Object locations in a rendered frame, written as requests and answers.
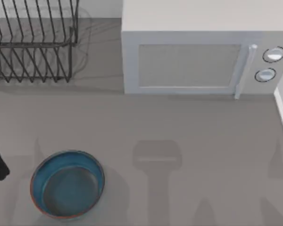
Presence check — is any pale microwave oven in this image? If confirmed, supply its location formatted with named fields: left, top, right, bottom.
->
left=121, top=0, right=283, bottom=100

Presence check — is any small microwave knob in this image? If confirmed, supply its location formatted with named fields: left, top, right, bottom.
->
left=254, top=67, right=277, bottom=82

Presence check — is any blue bowl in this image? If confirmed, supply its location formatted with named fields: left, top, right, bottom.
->
left=30, top=150, right=106, bottom=221

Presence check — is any microwave door handle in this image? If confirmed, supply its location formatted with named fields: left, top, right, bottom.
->
left=234, top=44, right=258, bottom=100

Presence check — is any black wire dish rack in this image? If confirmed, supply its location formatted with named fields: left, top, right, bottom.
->
left=0, top=0, right=80, bottom=83

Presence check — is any large microwave knob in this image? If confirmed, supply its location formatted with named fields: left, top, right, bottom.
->
left=262, top=46, right=283, bottom=64

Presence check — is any microwave door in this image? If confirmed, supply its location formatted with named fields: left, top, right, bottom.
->
left=122, top=31, right=253, bottom=95

